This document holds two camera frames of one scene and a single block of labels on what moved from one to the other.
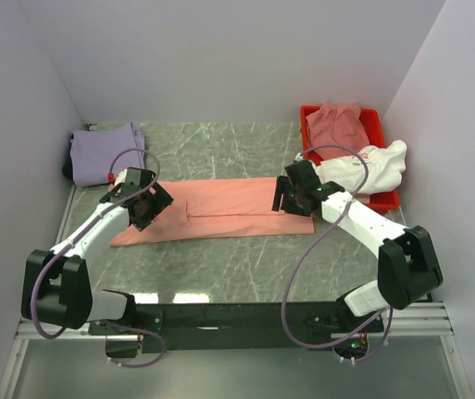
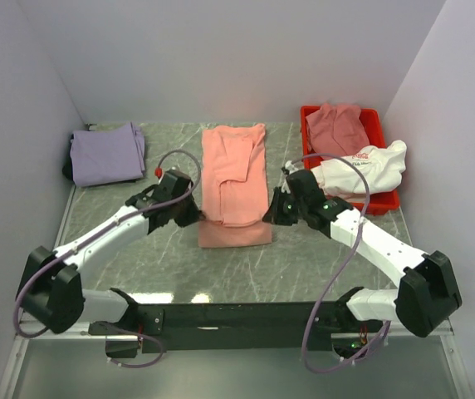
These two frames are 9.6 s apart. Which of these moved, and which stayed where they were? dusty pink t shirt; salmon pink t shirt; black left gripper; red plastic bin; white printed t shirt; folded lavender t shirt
Moved: salmon pink t shirt; black left gripper
Stayed: red plastic bin; white printed t shirt; dusty pink t shirt; folded lavender t shirt
